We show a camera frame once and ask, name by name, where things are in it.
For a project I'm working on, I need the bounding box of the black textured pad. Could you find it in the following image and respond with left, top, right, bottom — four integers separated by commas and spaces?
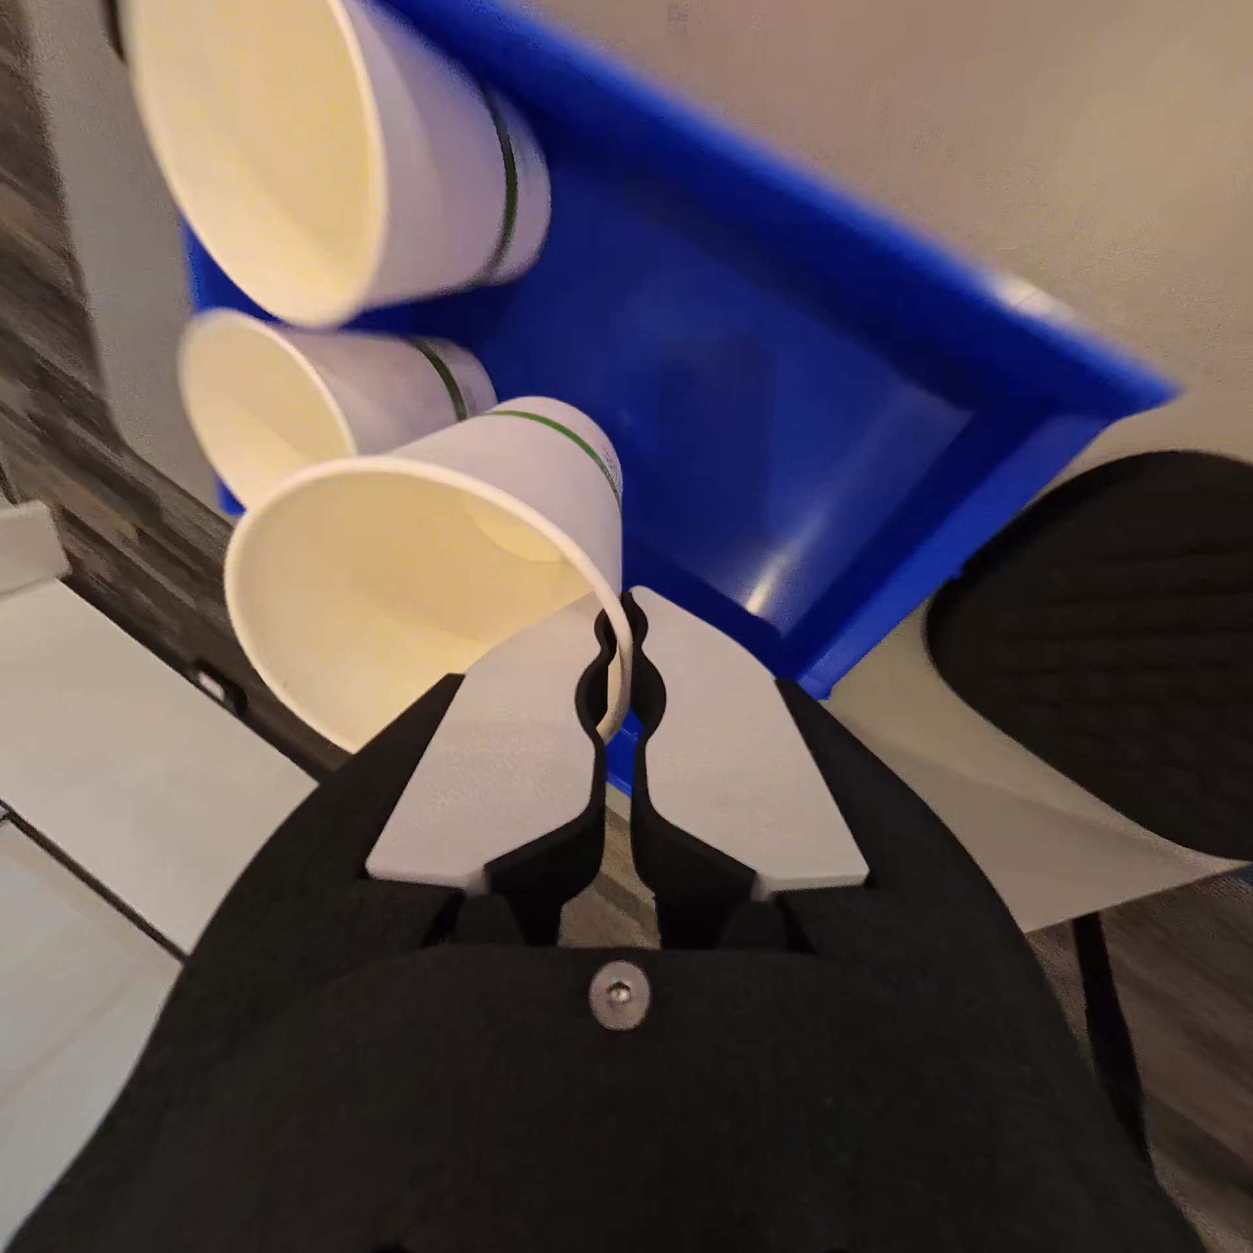
925, 452, 1253, 863

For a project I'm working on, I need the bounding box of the black table leg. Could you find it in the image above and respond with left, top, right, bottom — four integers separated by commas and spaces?
1067, 911, 1160, 1177

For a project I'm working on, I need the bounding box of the blue plastic bin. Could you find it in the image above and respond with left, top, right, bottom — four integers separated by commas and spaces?
180, 0, 1186, 794

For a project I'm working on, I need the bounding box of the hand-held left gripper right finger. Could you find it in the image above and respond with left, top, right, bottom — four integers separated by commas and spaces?
623, 584, 872, 952

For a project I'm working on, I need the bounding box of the white paper cup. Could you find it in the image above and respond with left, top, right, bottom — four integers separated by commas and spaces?
177, 311, 502, 515
122, 0, 554, 331
222, 398, 632, 755

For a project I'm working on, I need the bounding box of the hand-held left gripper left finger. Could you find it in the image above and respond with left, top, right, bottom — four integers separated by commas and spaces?
366, 598, 625, 952

